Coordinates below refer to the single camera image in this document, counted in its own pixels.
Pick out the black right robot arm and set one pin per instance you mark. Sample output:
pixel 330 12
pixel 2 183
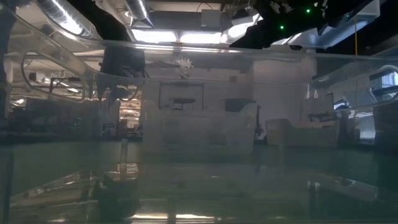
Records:
pixel 273 31

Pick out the grey ceiling box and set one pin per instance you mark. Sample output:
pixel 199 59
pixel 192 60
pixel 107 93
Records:
pixel 211 18

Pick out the white plastic bin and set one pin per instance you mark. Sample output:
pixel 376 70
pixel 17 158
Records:
pixel 298 135

